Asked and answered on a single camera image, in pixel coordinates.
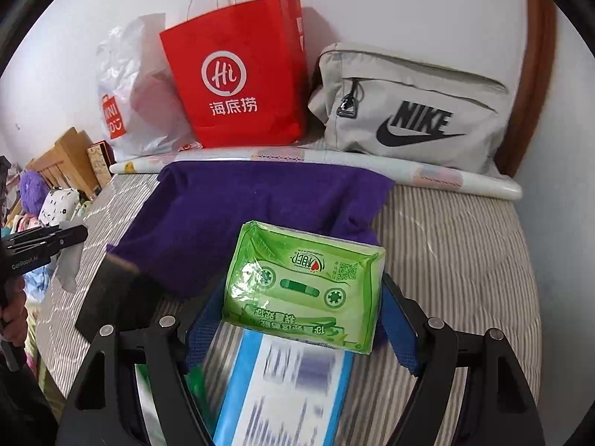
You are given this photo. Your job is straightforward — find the grey Nike bag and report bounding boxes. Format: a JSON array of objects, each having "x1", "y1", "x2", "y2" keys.
[{"x1": 309, "y1": 42, "x2": 509, "y2": 174}]

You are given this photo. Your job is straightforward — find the purple towel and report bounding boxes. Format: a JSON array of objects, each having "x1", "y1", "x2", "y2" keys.
[{"x1": 110, "y1": 161, "x2": 394, "y2": 298}]

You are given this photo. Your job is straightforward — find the brown patterned small box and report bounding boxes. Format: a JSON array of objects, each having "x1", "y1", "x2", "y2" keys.
[{"x1": 87, "y1": 140, "x2": 115, "y2": 188}]

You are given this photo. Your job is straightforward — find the purple plush pillow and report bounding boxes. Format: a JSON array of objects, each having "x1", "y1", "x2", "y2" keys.
[{"x1": 19, "y1": 170, "x2": 49, "y2": 216}]

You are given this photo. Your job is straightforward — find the person's left hand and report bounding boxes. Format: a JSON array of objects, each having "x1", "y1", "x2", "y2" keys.
[{"x1": 1, "y1": 277, "x2": 27, "y2": 348}]

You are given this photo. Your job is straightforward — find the red paper shopping bag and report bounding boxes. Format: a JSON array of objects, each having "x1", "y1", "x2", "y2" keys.
[{"x1": 159, "y1": 0, "x2": 309, "y2": 148}]

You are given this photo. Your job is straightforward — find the wooden bed headboard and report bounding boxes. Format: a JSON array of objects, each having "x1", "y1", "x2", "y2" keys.
[{"x1": 25, "y1": 127, "x2": 101, "y2": 200}]

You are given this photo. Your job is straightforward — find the white dotted pillow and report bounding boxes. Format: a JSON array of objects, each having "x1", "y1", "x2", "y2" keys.
[{"x1": 38, "y1": 188, "x2": 80, "y2": 227}]

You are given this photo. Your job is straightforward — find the wooden door frame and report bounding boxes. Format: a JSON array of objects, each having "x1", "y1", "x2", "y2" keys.
[{"x1": 495, "y1": 0, "x2": 558, "y2": 177}]

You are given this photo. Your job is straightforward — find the green tissue pack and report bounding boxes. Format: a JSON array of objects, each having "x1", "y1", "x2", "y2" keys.
[{"x1": 223, "y1": 220, "x2": 385, "y2": 355}]

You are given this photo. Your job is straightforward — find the blue tissue pack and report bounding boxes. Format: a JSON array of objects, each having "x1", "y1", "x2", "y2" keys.
[{"x1": 214, "y1": 330, "x2": 354, "y2": 446}]

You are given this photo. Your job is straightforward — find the dark green tin box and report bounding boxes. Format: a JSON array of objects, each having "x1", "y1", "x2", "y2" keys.
[{"x1": 75, "y1": 253, "x2": 164, "y2": 343}]

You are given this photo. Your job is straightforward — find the white Miniso plastic bag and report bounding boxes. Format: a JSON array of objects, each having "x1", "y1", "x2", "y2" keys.
[{"x1": 96, "y1": 13, "x2": 201, "y2": 162}]

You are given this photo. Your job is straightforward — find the rolled white printed mat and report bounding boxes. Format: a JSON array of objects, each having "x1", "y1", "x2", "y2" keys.
[{"x1": 110, "y1": 146, "x2": 523, "y2": 201}]

